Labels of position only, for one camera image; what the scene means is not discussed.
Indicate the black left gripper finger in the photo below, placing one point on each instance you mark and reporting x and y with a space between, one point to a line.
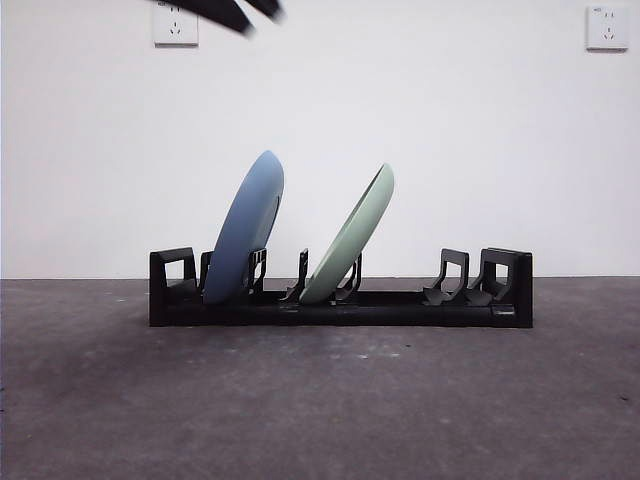
215 15
265 7

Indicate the blue round plate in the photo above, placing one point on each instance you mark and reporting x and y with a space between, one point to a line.
245 225

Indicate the light green round plate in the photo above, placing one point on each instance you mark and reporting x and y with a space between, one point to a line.
350 240

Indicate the black plastic plate rack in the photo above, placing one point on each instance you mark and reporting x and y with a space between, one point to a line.
400 315

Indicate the white wall socket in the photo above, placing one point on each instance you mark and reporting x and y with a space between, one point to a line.
176 32
607 27

